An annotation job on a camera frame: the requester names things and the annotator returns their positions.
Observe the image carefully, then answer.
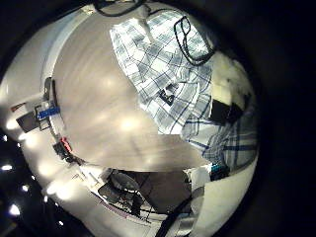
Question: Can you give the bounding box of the blue white plaid shirt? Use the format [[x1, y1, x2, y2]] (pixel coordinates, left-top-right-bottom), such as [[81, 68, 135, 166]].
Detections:
[[109, 11, 260, 172]]

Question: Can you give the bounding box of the red clamp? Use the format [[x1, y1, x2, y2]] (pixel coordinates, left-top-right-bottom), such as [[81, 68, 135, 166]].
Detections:
[[59, 136, 73, 153]]

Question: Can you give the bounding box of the blue tape strip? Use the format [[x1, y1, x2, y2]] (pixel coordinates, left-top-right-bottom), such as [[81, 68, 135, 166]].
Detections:
[[37, 106, 62, 120]]

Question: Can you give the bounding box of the dark grey flat box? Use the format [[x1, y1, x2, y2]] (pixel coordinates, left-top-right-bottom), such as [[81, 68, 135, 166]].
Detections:
[[15, 111, 38, 133]]

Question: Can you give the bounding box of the white post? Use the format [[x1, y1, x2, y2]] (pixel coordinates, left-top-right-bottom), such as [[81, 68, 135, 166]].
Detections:
[[190, 165, 212, 190]]

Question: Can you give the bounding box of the black hand cable loop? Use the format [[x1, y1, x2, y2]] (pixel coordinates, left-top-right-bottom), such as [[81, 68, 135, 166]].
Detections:
[[173, 15, 217, 66]]

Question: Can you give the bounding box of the black cable by table edge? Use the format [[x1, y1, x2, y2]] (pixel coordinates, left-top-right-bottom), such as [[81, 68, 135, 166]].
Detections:
[[93, 0, 146, 18]]

